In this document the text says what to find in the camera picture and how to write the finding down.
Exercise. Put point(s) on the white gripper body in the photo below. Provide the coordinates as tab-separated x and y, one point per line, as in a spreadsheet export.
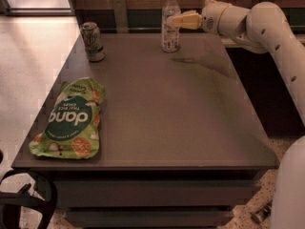
210	20

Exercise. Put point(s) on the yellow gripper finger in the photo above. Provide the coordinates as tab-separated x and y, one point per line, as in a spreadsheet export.
199	10
186	21

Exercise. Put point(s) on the clear plastic water bottle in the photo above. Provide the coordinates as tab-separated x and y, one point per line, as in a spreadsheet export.
169	33

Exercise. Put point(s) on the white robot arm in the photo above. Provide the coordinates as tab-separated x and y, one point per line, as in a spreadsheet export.
264	28

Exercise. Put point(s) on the green rice chip bag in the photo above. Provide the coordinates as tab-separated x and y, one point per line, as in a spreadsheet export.
72	128

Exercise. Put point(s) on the silver soda can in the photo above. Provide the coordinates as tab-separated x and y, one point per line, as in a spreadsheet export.
92	40

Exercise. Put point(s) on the upper grey drawer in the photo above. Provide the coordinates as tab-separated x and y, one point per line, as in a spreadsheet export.
154	193

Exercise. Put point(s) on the grey drawer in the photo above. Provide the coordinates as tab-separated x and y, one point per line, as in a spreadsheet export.
154	193
148	219

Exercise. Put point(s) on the lower grey drawer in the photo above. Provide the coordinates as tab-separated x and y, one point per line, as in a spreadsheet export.
148	219

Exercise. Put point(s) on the left metal bracket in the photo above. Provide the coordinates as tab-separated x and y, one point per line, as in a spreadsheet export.
120	16

